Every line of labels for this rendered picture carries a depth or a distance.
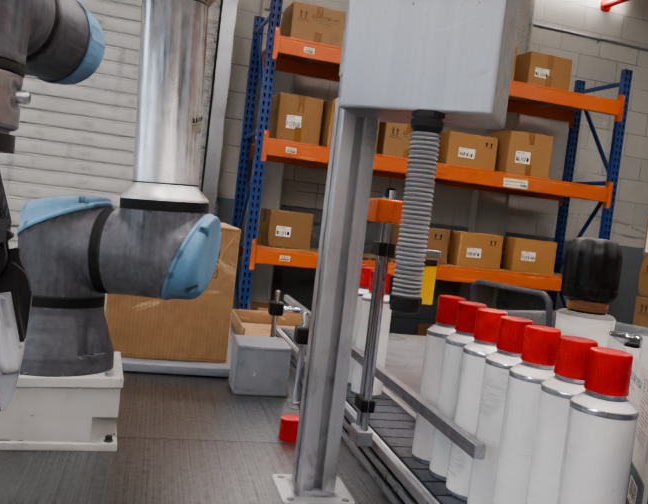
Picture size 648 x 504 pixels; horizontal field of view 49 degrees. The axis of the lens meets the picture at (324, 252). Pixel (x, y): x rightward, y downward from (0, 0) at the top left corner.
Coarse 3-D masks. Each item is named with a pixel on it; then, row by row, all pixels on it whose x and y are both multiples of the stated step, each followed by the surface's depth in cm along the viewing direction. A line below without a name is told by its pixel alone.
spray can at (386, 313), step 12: (372, 276) 115; (384, 300) 114; (360, 312) 116; (384, 312) 114; (360, 324) 115; (384, 324) 114; (360, 336) 115; (384, 336) 114; (360, 348) 115; (384, 348) 115; (384, 360) 115; (360, 372) 115; (360, 384) 114; (372, 396) 114
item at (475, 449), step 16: (352, 352) 112; (384, 368) 99; (384, 384) 96; (400, 384) 91; (416, 400) 84; (432, 416) 79; (448, 432) 74; (464, 432) 72; (464, 448) 71; (480, 448) 69
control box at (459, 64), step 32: (352, 0) 77; (384, 0) 76; (416, 0) 74; (448, 0) 73; (480, 0) 72; (512, 0) 74; (352, 32) 77; (384, 32) 76; (416, 32) 74; (448, 32) 73; (480, 32) 72; (512, 32) 76; (352, 64) 77; (384, 64) 76; (416, 64) 74; (448, 64) 73; (480, 64) 72; (512, 64) 79; (352, 96) 77; (384, 96) 76; (416, 96) 74; (448, 96) 73; (480, 96) 72
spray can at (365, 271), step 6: (366, 270) 121; (360, 276) 122; (366, 276) 121; (360, 282) 122; (366, 282) 121; (360, 288) 122; (366, 288) 121; (360, 294) 120; (360, 300) 120; (360, 306) 120; (354, 330) 121; (354, 336) 121; (354, 342) 121; (348, 378) 121; (348, 384) 121
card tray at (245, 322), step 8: (232, 312) 199; (240, 312) 203; (248, 312) 203; (256, 312) 204; (264, 312) 204; (232, 320) 197; (240, 320) 183; (248, 320) 203; (256, 320) 204; (264, 320) 204; (280, 320) 205; (288, 320) 206; (296, 320) 206; (240, 328) 179; (248, 328) 193; (256, 328) 195; (264, 328) 196; (280, 328) 199; (264, 336) 184
